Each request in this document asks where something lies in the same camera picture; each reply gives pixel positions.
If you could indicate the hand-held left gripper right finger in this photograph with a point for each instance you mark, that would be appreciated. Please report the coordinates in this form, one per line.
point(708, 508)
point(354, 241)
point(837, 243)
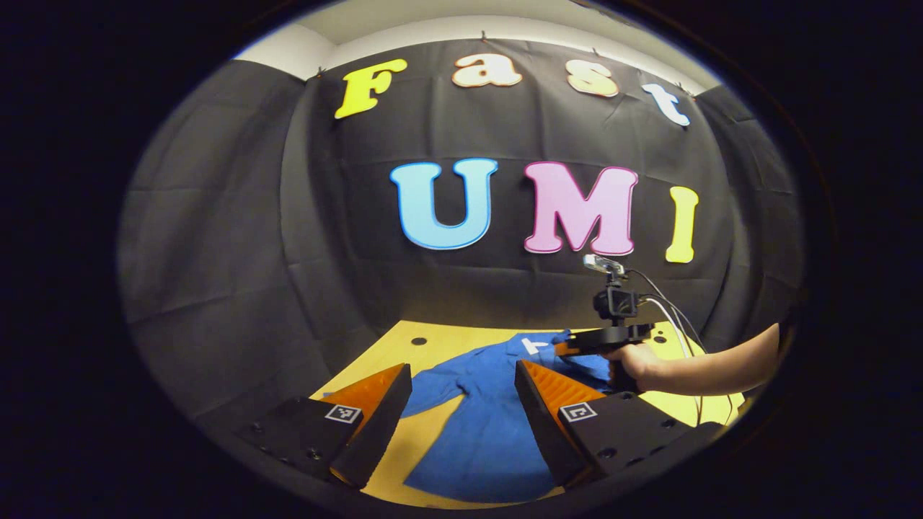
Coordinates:
point(544, 425)

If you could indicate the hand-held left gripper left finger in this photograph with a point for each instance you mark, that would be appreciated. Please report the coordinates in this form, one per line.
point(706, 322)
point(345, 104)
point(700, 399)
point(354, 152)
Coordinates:
point(378, 432)

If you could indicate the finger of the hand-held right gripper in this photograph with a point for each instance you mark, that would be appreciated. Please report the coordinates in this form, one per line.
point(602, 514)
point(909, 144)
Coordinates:
point(588, 342)

